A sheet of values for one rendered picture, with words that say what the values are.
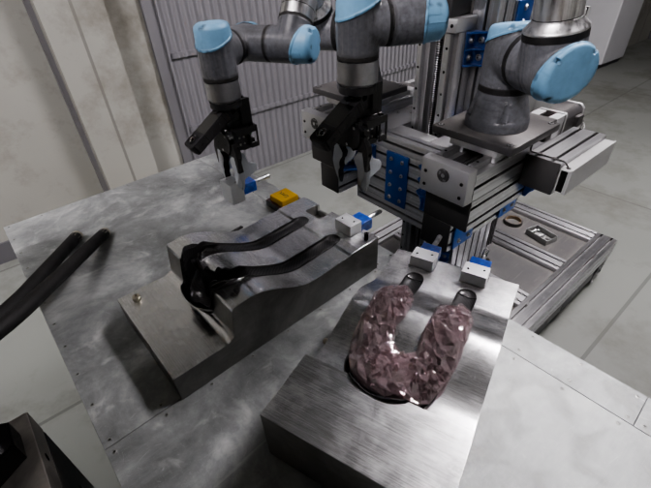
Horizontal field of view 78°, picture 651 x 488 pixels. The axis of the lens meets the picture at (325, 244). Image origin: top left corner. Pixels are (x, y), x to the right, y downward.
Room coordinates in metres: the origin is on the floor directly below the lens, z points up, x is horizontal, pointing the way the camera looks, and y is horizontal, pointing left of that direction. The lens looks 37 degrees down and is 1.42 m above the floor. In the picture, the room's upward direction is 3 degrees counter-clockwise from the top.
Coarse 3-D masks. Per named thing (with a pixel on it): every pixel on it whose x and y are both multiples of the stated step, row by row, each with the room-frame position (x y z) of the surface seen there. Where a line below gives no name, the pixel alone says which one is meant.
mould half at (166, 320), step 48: (192, 240) 0.69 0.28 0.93; (240, 240) 0.73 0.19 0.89; (288, 240) 0.74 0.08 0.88; (144, 288) 0.63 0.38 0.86; (240, 288) 0.53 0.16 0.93; (288, 288) 0.56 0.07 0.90; (336, 288) 0.64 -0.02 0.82; (144, 336) 0.50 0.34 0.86; (192, 336) 0.49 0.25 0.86; (240, 336) 0.48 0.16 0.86; (192, 384) 0.42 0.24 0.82
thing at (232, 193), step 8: (232, 176) 0.92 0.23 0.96; (248, 176) 0.94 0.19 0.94; (264, 176) 0.96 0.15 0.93; (224, 184) 0.89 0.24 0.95; (232, 184) 0.88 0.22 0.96; (248, 184) 0.91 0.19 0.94; (256, 184) 0.92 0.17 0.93; (224, 192) 0.90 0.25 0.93; (232, 192) 0.87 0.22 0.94; (240, 192) 0.89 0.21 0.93; (248, 192) 0.91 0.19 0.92; (232, 200) 0.87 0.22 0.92; (240, 200) 0.89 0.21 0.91
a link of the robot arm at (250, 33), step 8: (240, 24) 1.00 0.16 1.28; (248, 24) 1.00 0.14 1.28; (256, 24) 0.99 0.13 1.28; (240, 32) 0.97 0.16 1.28; (248, 32) 0.97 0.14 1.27; (256, 32) 0.96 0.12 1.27; (240, 40) 0.95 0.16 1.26; (248, 40) 0.96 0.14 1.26; (256, 40) 0.95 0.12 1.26; (248, 48) 0.96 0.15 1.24; (256, 48) 0.95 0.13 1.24; (248, 56) 0.97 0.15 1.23; (256, 56) 0.96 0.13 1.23
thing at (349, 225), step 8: (344, 216) 0.77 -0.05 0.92; (352, 216) 0.77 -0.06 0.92; (360, 216) 0.79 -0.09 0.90; (368, 216) 0.80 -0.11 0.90; (336, 224) 0.76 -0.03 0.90; (344, 224) 0.74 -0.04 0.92; (352, 224) 0.74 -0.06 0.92; (360, 224) 0.75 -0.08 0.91; (368, 224) 0.77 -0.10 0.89; (344, 232) 0.74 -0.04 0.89; (352, 232) 0.73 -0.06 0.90
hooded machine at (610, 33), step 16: (592, 0) 5.48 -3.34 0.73; (608, 0) 5.33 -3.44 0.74; (624, 0) 5.22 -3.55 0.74; (640, 0) 5.48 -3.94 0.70; (592, 16) 5.43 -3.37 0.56; (608, 16) 5.28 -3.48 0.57; (624, 16) 5.31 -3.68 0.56; (592, 32) 5.38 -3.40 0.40; (608, 32) 5.23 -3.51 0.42; (624, 32) 5.40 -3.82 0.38; (608, 48) 5.24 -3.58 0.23; (624, 48) 5.51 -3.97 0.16; (608, 64) 5.42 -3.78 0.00
